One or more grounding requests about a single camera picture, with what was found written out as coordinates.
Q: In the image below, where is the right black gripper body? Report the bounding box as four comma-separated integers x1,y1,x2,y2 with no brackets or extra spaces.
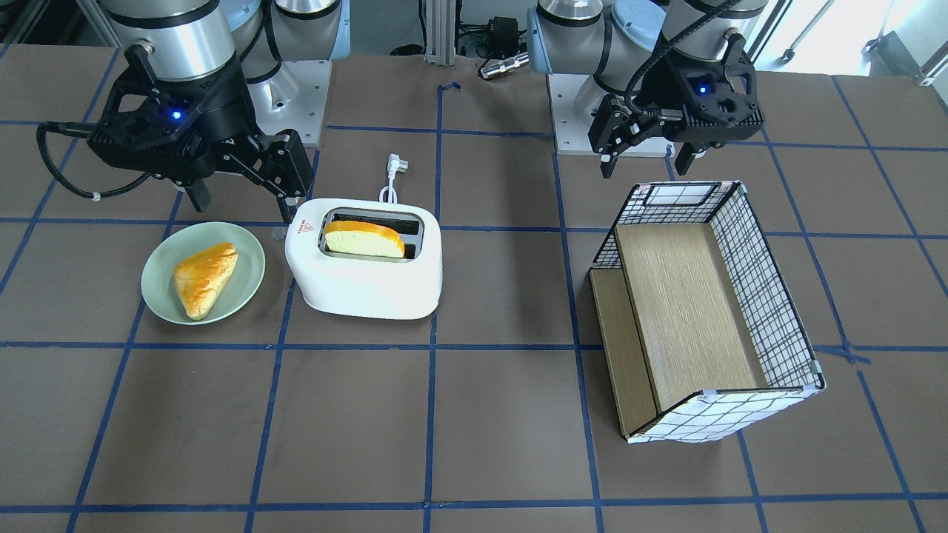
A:
87,45,264,186

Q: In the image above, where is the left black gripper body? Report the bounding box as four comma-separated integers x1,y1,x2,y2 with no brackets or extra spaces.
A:
630,33,765,144

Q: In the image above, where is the white toaster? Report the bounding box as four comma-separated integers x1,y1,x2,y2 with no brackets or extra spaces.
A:
284,197,443,320

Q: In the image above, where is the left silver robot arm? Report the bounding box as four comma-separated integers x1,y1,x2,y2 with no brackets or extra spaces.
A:
527,1,766,178

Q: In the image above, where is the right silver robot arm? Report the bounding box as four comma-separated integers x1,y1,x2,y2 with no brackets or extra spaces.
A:
87,1,351,223

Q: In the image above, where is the bread slice in toaster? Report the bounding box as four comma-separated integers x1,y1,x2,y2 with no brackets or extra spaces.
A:
323,221,405,259

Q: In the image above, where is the triangular orange pastry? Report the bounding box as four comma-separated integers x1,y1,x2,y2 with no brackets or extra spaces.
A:
173,242,239,321

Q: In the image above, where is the light green plate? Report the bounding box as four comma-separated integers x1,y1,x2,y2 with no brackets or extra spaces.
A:
140,222,265,325

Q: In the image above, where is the silver cylindrical connector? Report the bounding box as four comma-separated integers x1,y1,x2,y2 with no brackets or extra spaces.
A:
477,52,530,81

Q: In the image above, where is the black power adapter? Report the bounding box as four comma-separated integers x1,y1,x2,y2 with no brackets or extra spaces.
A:
485,16,519,57

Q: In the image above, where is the checkered wooden storage box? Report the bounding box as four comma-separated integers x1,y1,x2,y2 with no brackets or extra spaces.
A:
589,180,827,444

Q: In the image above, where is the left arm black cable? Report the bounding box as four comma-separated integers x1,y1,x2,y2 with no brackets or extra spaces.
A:
624,0,741,113

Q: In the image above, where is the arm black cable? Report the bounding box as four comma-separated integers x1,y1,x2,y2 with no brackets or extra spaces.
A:
36,121,152,202
624,0,741,113

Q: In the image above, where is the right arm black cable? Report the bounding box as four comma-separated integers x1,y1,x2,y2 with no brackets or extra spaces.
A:
36,121,152,202

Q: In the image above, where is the white power cord with plug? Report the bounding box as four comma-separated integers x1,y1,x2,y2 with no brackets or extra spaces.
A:
378,152,407,204

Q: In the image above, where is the aluminium frame post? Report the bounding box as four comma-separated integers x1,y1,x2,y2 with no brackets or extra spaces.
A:
420,0,458,70

